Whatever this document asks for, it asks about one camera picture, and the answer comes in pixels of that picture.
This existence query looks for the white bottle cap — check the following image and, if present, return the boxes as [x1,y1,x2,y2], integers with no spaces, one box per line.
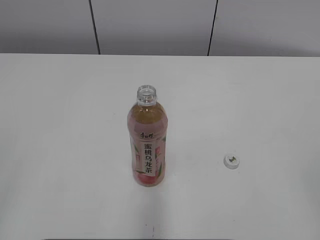
[223,154,240,170]

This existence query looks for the peach oolong tea bottle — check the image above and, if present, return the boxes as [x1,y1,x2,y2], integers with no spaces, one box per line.
[127,85,168,187]

